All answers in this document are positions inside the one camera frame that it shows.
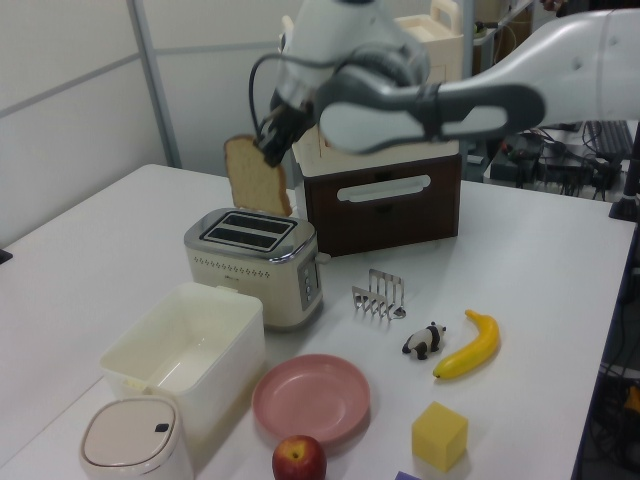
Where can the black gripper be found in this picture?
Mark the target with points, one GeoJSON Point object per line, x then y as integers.
{"type": "Point", "coordinates": [292, 120]}

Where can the bread slice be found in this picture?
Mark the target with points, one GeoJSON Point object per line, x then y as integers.
{"type": "Point", "coordinates": [255, 185]}

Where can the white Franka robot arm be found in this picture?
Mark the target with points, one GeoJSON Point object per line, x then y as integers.
{"type": "Point", "coordinates": [550, 60]}

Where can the pink plate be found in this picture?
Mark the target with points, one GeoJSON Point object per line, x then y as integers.
{"type": "Point", "coordinates": [310, 400]}

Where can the cream and chrome toaster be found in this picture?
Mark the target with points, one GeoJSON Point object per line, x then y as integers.
{"type": "Point", "coordinates": [240, 270]}

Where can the metal toast rack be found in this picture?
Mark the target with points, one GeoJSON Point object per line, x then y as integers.
{"type": "Point", "coordinates": [365, 302]}

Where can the cream open plastic box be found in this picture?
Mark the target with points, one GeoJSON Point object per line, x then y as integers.
{"type": "Point", "coordinates": [150, 360]}

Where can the panda figurine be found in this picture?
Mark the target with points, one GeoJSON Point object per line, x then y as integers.
{"type": "Point", "coordinates": [425, 342]}

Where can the yellow banana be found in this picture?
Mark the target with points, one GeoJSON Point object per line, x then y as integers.
{"type": "Point", "coordinates": [480, 345]}

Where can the red apple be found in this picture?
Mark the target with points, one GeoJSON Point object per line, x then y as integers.
{"type": "Point", "coordinates": [300, 460]}

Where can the small cream lidded bin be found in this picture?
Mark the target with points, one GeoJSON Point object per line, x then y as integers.
{"type": "Point", "coordinates": [125, 435]}

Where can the black computer keyboard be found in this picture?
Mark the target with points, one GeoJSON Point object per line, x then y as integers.
{"type": "Point", "coordinates": [607, 137]}

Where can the yellow foam cube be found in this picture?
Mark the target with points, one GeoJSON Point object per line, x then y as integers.
{"type": "Point", "coordinates": [440, 440]}

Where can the purple foam cube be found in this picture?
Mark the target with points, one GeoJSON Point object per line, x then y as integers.
{"type": "Point", "coordinates": [407, 476]}

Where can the black camera stand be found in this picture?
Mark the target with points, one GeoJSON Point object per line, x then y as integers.
{"type": "Point", "coordinates": [627, 205]}
{"type": "Point", "coordinates": [5, 256]}

